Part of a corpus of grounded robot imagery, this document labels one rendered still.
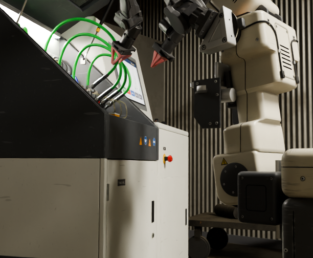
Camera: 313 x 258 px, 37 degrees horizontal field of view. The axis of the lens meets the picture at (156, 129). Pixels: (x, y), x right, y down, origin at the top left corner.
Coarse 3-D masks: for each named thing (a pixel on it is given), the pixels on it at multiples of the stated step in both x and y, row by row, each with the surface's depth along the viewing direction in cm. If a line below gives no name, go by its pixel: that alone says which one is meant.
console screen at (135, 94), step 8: (128, 64) 283; (136, 64) 300; (136, 72) 295; (120, 80) 259; (128, 80) 274; (136, 80) 290; (136, 88) 285; (128, 96) 266; (136, 96) 281; (136, 104) 277; (144, 104) 294
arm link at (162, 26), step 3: (165, 18) 206; (162, 21) 206; (165, 21) 206; (168, 21) 205; (159, 24) 207; (162, 24) 206; (165, 24) 205; (168, 24) 205; (159, 27) 209; (162, 27) 206; (165, 27) 205; (168, 27) 204; (162, 30) 208; (165, 30) 205; (165, 33) 206
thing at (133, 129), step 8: (112, 120) 170; (120, 120) 178; (128, 120) 187; (112, 128) 170; (120, 128) 178; (128, 128) 187; (136, 128) 197; (144, 128) 208; (152, 128) 220; (112, 136) 170; (120, 136) 178; (128, 136) 187; (136, 136) 196; (152, 136) 220; (112, 144) 170; (120, 144) 178; (128, 144) 187; (136, 144) 196; (152, 144) 220; (112, 152) 170; (120, 152) 178; (128, 152) 187; (136, 152) 196; (144, 152) 207; (152, 152) 219
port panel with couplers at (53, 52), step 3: (48, 48) 233; (51, 48) 236; (48, 51) 233; (51, 51) 236; (54, 51) 240; (57, 51) 243; (51, 54) 236; (54, 54) 239; (57, 54) 243; (57, 60) 237
